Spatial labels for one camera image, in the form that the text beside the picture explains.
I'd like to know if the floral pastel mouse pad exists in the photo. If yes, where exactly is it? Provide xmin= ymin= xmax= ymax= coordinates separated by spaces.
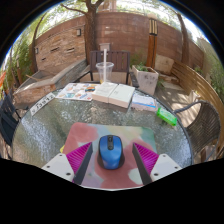
xmin=62 ymin=121 xmax=158 ymax=190

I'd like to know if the brown wicker armchair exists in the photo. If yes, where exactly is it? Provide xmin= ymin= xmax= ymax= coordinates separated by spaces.
xmin=173 ymin=99 xmax=222 ymax=164

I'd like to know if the leaning stone slab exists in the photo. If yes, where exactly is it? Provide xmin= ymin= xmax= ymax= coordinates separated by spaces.
xmin=155 ymin=54 xmax=175 ymax=78

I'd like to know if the slim tree trunk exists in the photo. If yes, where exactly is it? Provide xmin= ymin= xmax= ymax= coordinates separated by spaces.
xmin=176 ymin=12 xmax=188 ymax=66

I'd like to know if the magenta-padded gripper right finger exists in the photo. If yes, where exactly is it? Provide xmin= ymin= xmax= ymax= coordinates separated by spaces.
xmin=131 ymin=142 xmax=183 ymax=186

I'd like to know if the dark wooden slat chair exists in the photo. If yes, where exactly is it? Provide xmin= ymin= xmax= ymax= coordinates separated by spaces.
xmin=77 ymin=50 xmax=139 ymax=89

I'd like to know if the white square planter box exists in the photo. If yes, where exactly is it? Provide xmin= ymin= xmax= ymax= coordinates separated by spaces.
xmin=131 ymin=64 xmax=160 ymax=96

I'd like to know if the green plastic packet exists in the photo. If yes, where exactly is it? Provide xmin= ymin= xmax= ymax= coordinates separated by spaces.
xmin=156 ymin=107 xmax=178 ymax=127

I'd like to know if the white paper stack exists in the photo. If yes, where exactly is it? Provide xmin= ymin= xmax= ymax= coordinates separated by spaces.
xmin=130 ymin=93 xmax=159 ymax=113

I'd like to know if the blue computer mouse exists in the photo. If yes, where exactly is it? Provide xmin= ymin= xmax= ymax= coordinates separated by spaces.
xmin=98 ymin=134 xmax=124 ymax=170

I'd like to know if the white label strip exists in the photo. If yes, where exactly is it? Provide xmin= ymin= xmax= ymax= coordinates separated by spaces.
xmin=29 ymin=92 xmax=56 ymax=117

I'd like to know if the clear plastic cup with straw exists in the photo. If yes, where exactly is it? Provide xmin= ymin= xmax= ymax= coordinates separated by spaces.
xmin=95 ymin=48 xmax=115 ymax=84

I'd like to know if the colourful printed magazine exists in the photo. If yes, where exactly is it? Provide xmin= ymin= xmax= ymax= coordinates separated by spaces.
xmin=55 ymin=82 xmax=100 ymax=102

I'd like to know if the large tree trunk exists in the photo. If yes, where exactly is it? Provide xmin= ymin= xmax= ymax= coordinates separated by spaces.
xmin=59 ymin=0 xmax=111 ymax=66

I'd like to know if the wooden garden lamp post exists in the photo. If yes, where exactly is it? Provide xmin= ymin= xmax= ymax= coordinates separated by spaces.
xmin=145 ymin=17 xmax=159 ymax=69

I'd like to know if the dark metal chair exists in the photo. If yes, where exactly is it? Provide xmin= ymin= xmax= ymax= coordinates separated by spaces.
xmin=0 ymin=94 xmax=21 ymax=148

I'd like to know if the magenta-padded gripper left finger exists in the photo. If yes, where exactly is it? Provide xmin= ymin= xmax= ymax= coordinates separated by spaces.
xmin=40 ymin=141 xmax=94 ymax=186

